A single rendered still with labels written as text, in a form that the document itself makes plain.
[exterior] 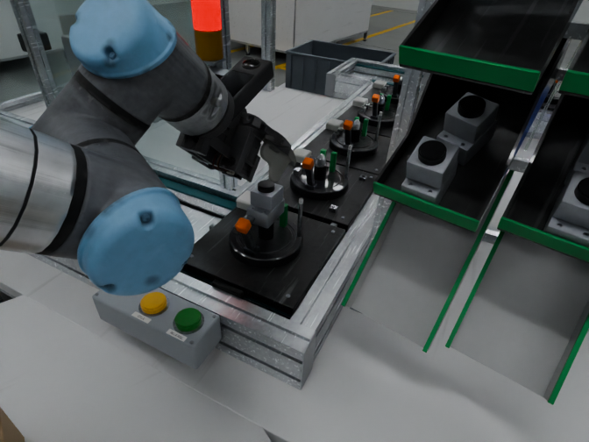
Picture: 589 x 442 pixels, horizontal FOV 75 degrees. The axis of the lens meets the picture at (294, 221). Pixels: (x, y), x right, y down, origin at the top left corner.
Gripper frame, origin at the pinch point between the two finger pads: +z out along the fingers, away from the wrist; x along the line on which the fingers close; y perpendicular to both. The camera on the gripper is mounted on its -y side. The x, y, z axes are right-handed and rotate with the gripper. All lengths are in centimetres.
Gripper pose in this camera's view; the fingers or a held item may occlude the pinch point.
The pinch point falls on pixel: (269, 151)
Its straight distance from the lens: 65.2
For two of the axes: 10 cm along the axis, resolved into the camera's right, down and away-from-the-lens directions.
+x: 8.9, 3.0, -3.4
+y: -3.4, 9.4, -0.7
